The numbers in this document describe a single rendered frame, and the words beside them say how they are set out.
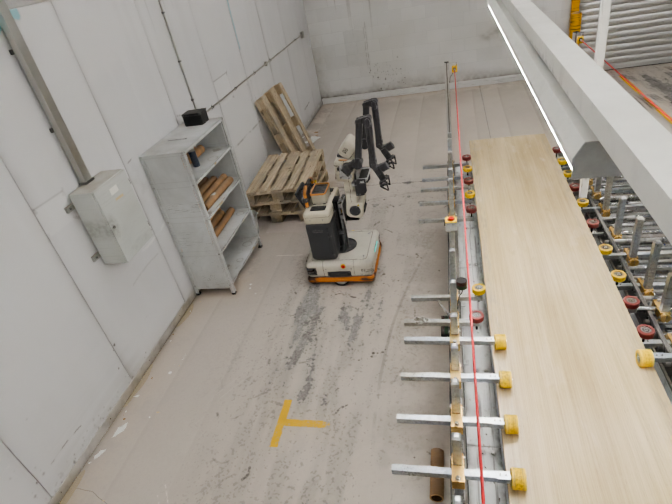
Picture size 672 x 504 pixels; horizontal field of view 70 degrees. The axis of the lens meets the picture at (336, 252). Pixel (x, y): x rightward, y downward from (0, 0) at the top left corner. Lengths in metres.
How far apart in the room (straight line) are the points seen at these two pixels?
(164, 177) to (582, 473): 3.74
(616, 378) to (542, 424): 0.45
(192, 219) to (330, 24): 6.40
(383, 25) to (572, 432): 8.63
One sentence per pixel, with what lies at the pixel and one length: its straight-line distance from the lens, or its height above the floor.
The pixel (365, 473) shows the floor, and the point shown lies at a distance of 3.31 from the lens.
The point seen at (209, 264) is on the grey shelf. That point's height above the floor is 0.38.
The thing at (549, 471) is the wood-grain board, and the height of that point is 0.90.
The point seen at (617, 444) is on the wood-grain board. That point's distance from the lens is 2.40.
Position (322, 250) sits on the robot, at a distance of 4.51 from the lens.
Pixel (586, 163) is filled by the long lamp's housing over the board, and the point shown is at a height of 2.34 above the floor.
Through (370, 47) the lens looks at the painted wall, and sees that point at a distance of 10.13.
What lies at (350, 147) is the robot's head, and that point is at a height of 1.33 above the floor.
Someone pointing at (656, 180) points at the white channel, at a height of 2.46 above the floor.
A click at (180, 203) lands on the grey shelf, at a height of 1.07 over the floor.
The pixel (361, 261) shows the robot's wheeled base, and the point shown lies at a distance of 4.49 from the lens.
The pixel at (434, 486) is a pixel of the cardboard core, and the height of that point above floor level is 0.08.
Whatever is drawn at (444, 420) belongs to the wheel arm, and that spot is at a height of 0.96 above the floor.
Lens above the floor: 2.80
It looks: 33 degrees down
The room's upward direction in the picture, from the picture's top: 12 degrees counter-clockwise
